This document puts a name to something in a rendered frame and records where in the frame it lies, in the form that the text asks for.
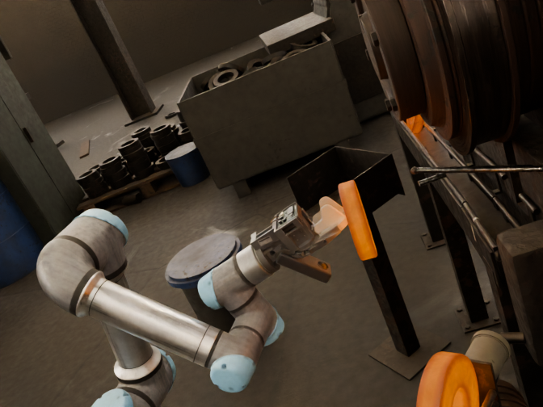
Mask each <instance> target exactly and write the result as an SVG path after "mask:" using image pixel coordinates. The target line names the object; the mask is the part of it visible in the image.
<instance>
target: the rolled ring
mask: <svg viewBox="0 0 543 407"><path fill-rule="evenodd" d="M423 122H424V120H423V119H422V117H421V115H416V116H414V117H411V118H409V119H406V124H407V126H408V127H409V128H410V130H411V131H412V132H413V133H419V132H421V130H422V128H423Z"/></svg>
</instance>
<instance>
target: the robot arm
mask: <svg viewBox="0 0 543 407"><path fill-rule="evenodd" d="M319 205H320V211H319V212H318V213H316V214H315V215H314V216H313V222H311V221H310V219H309V218H308V214H307V213H306V212H305V210H304V209H303V208H301V207H300V206H299V205H298V204H297V203H296V202H294V203H292V204H291V205H289V206H288V207H286V208H285V209H284V210H282V211H281V212H279V213H277V214H276V215H275V217H274V218H273V219H272V220H273V221H272V220H271V226H269V227H268V228H266V229H264V230H263V231H262V232H261V233H257V232H255V233H253V234H251V236H250V237H251V240H250V245H249V246H247V247H246V248H245V249H244V250H242V251H240V252H239V253H237V254H235V255H234V256H233V257H232V258H230V259H228V260H227V261H225V262H223V263H222V264H221V265H219V266H217V267H214V268H213V269H212V270H211V271H210V272H209V273H208V274H206V275H205V276H204V277H202V278H201V279H200V280H199V282H198V292H199V294H200V298H201V299H202V301H203V302H204V303H205V304H206V305H207V306H208V307H210V308H211V309H219V308H223V307H224V306H225V308H226V309H227V310H228V311H229V312H230V314H231V315H232V316H233V317H234V318H235V321H234V324H233V326H232V328H231V330H230V331H229V333H226V332H225V331H223V330H220V329H218V328H215V327H213V326H211V325H208V324H206V323H204V322H202V321H199V320H197V319H195V318H193V317H190V316H188V315H186V314H184V313H181V312H179V311H177V310H175V309H172V308H170V307H167V306H165V305H164V304H160V303H158V302H157V301H155V300H151V299H150V298H148V297H145V296H143V295H141V294H138V293H136V292H133V291H131V290H130V287H129V285H128V281H127V279H126V277H125V274H124V271H125V270H126V268H127V266H128V261H127V258H126V257H125V254H124V250H123V247H124V246H125V245H126V244H127V240H128V230H127V228H126V226H125V224H124V223H123V221H122V220H121V219H120V218H119V217H117V216H115V215H112V214H111V213H110V212H108V211H105V210H103V209H90V210H87V211H85V212H84V213H82V214H81V215H80V216H77V217H75V218H74V219H73V221H72V222H71V223H70V224H69V225H68V226H67V227H66V228H65V229H63V230H62V231H61V232H60V233H59V234H58V235H57V236H56V237H54V238H53V239H52V240H51V241H50V242H49V243H48V244H47V245H46V246H45V247H44V248H43V249H42V250H41V252H40V255H39V257H38V259H37V263H36V274H37V278H38V281H39V284H40V286H41V288H42V289H43V291H44V293H45V294H46V296H47V297H48V298H49V299H50V300H51V301H52V302H53V303H54V304H56V305H57V306H58V307H60V308H62V309H63V310H65V311H66V312H68V313H71V314H73V315H75V316H77V317H84V316H85V315H88V316H90V317H93V318H95V319H97V320H100V321H101V323H102V325H103V328H104V331H105V333H106V335H107V338H108V341H109V342H110V344H111V347H112V350H113V352H114V355H115V357H116V360H117V361H116V364H115V366H114V372H115V374H116V378H117V379H118V381H119V384H118V386H117V387H116V389H112V390H110V391H108V392H106V393H104V394H103V395H102V397H101V398H100V399H98V400H97V401H96V402H95V403H94V404H93V405H92V406H91V407H160V406H161V404H162V402H163V401H164V399H165V397H166V394H167V393H168V392H169V391H170V390H171V388H172V385H173V383H174V380H175V376H176V369H175V364H174V362H173V360H172V359H171V357H170V356H169V355H168V356H166V352H164V351H163V350H160V349H158V348H157V347H155V346H159V347H161V348H162V349H165V350H168V351H169V352H172V353H174V354H176V355H179V356H181V357H183V358H185V359H188V360H190V361H192V362H194V363H197V364H199V365H201V366H203V367H206V368H208V369H210V370H211V371H210V377H211V380H212V382H213V383H214V384H216V385H217V386H218V388H219V389H221V390H223V391H225V392H241V391H242V390H243V389H245V388H246V386H247V385H248V384H249V383H250V379H251V377H252V376H253V374H254V373H255V369H256V365H257V362H258V361H259V357H260V355H261V352H262V350H263V348H264V347H265V346H268V345H270V344H272V343H273V342H274V341H275V340H277V339H278V337H279V336H280V334H282V333H283V330H284V321H283V320H282V318H281V317H280V315H279V314H278V312H277V311H276V309H275V308H274V307H272V306H271V305H270V304H269V302H268V301H267V300H266V299H265V298H264V296H263V295H262V294H261V293H260V291H259V290H258V289H257V288H256V287H255V286H256V285H257V284H259V283H261V282H263V281H264V280H265V279H267V278H269V277H270V276H272V275H273V273H275V272H276V271H278V270H279V269H280V265H281V266H285V267H287V268H289V269H291V270H294V271H296V272H299V273H301V274H303V275H306V276H309V277H310V278H313V279H316V280H318V281H320V282H323V283H328V281H329V280H330V277H331V269H330V263H328V262H324V261H322V260H320V259H318V258H315V257H313V256H310V255H311V254H312V253H314V252H315V251H317V250H320V249H321V248H322V247H324V246H325V245H327V244H328V243H330V242H331V241H332V240H333V239H334V238H335V237H337V236H338V235H339V234H340V233H341V231H342V230H343V229H344V228H345V227H346V226H347V225H348V223H347V218H346V216H345V213H344V210H343V207H341V206H340V205H339V204H337V203H336V202H335V201H334V200H332V199H331V198H329V197H326V196H325V197H322V198H321V199H320V200H319ZM277 221H278V223H277ZM272 222H273V223H272ZM150 343H152V344H154V345H155V346H151V345H150Z"/></svg>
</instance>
